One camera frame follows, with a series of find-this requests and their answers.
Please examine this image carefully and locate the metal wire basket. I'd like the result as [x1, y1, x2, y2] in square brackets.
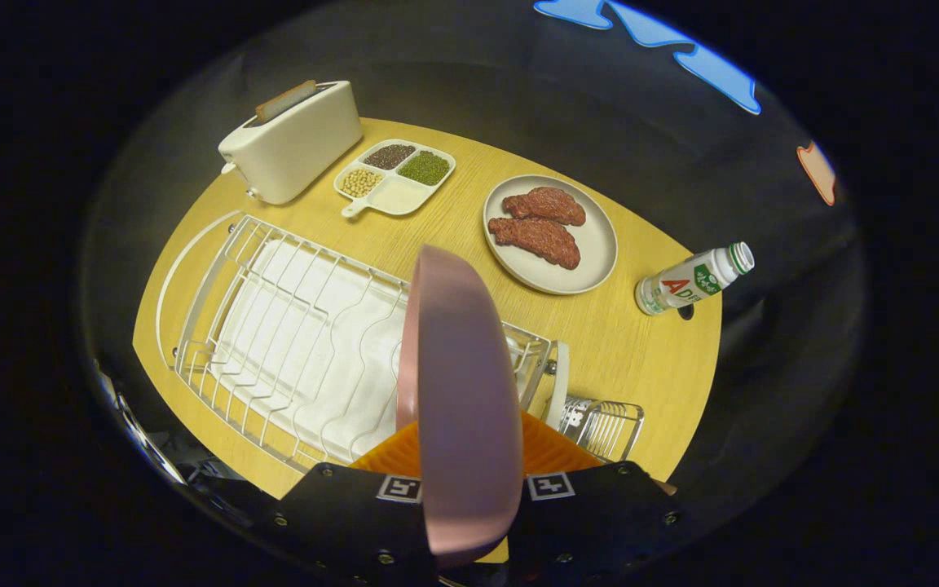
[555, 395, 646, 464]

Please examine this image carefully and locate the grey plate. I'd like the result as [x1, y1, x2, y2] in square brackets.
[483, 174, 619, 296]

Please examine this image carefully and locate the brown toast slice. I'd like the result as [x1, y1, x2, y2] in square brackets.
[254, 80, 318, 125]

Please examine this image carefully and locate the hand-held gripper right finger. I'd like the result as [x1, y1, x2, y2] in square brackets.
[509, 410, 686, 587]

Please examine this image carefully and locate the brown meat piece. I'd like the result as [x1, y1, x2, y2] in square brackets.
[487, 215, 582, 271]
[502, 187, 587, 227]

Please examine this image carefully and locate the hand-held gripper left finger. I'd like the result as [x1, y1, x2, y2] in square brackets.
[274, 420, 440, 587]

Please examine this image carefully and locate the white wire dish rack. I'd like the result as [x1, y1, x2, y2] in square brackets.
[156, 210, 572, 475]

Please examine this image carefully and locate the pink plate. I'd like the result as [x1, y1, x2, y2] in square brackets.
[395, 244, 525, 569]

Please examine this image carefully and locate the white green labelled bottle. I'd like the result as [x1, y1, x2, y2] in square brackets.
[634, 241, 756, 316]

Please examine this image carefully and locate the white divided bean tray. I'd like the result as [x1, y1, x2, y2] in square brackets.
[333, 139, 456, 218]

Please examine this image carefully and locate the white toaster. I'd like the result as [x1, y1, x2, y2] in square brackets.
[218, 80, 364, 205]

